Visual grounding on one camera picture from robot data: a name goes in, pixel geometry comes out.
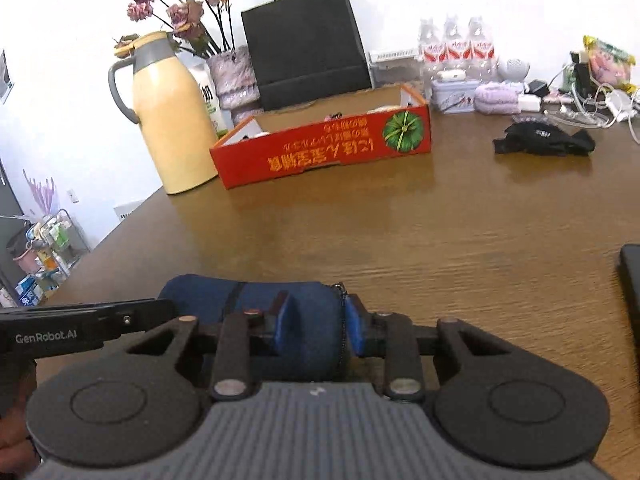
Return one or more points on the purple rolled towel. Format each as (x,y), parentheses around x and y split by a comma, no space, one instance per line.
(496,100)

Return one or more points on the black cloth pouch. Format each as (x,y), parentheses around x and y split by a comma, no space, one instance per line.
(540,139)

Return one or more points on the navy zip case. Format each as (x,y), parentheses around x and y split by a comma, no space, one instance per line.
(210,295)

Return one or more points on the white flat box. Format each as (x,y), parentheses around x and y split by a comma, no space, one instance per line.
(395,55)

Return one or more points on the black upright device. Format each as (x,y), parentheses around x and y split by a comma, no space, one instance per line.
(579,75)

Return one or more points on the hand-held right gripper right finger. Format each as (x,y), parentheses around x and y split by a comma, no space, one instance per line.
(355,323)

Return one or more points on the black paper bag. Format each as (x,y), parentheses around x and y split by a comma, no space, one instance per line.
(305,45)

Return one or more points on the yellow pink snack packet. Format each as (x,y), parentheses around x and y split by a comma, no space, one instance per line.
(610,60)

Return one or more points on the white earbud case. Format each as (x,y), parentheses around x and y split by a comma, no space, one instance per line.
(451,76)

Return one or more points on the clear plastic container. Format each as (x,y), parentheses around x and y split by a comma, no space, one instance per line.
(397,77)

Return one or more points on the white wall socket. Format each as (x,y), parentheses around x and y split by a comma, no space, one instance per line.
(73,196)

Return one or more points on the yellow plush toy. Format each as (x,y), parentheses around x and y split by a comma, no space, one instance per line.
(385,108)

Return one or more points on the wall picture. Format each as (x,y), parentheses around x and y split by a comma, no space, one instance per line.
(5,80)

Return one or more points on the black charger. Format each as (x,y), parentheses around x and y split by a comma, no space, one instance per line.
(537,88)

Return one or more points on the purple dried flower bunch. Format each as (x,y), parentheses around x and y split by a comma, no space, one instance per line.
(42,195)

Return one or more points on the red cardboard box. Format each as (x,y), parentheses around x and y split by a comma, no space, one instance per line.
(320,152)

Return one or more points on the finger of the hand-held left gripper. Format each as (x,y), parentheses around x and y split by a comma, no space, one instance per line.
(140,316)

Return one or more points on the white green milk carton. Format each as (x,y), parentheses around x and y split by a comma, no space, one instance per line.
(210,105)

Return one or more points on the silver tin box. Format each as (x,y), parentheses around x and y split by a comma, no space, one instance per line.
(452,97)

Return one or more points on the yellow thermos jug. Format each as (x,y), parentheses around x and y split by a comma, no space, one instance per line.
(172,120)

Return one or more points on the dried rose bouquet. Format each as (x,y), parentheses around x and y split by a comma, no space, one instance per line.
(185,12)

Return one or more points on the white power adapter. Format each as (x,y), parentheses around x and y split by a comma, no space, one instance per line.
(620,101)

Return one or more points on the purple white vase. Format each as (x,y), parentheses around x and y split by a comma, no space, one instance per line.
(235,80)

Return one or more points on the white round speaker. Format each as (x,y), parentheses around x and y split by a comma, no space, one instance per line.
(515,70)

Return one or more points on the white charger cube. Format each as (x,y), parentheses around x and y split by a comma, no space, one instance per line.
(529,103)

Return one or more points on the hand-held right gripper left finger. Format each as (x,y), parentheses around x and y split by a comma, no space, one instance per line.
(285,321)

